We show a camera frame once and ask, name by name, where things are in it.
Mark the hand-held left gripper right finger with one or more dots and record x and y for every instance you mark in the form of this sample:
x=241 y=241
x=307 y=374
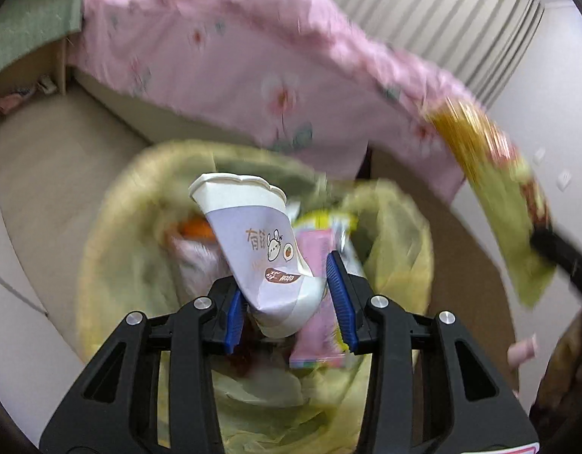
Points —
x=343 y=302

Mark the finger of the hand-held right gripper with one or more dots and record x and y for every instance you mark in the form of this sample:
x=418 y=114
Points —
x=563 y=260

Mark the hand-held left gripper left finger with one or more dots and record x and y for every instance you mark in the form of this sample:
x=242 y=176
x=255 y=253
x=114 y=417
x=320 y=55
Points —
x=234 y=321

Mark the pink snack packet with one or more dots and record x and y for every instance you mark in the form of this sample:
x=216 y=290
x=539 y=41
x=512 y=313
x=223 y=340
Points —
x=314 y=255

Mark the white purple paper cup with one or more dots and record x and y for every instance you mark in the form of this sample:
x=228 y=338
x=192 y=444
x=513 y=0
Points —
x=253 y=246

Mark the long green red snack packet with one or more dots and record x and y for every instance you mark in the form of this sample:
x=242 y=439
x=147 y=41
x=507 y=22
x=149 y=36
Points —
x=499 y=198

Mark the yellow plastic bag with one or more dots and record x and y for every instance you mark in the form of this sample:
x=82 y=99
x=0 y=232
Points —
x=130 y=255

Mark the person's right forearm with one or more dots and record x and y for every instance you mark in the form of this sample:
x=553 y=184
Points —
x=565 y=378

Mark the pink bottle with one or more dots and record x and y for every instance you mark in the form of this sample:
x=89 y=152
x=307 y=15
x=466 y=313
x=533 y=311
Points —
x=523 y=351

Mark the pink floral quilt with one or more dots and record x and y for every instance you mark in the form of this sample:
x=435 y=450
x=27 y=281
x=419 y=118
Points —
x=225 y=56

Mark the striped grey curtain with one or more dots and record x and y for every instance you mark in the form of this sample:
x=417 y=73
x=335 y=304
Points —
x=437 y=9

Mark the small striped item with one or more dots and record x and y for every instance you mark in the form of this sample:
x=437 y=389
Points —
x=46 y=85

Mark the pink cloth item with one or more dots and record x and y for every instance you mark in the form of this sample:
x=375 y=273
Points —
x=9 y=103

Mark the wooden nightstand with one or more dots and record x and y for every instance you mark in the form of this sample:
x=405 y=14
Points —
x=26 y=68

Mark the green checked cloth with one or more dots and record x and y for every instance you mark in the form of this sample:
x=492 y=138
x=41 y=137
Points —
x=35 y=9

